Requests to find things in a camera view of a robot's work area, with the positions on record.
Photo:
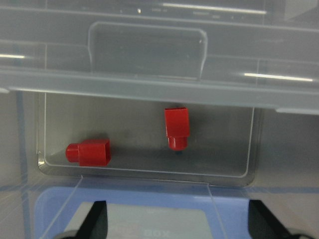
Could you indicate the red block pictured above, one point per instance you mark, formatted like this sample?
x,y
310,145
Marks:
x,y
91,152
177,127

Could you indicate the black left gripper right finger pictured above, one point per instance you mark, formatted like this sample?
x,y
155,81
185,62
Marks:
x,y
262,223

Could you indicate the clear plastic storage box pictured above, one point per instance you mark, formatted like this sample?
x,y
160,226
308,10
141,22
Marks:
x,y
242,152

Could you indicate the clear plastic box lid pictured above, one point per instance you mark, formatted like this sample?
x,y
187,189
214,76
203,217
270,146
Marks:
x,y
244,53

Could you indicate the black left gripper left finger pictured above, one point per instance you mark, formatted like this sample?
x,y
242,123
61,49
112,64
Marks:
x,y
95,225

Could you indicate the blue plastic tray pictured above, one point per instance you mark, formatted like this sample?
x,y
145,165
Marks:
x,y
132,214

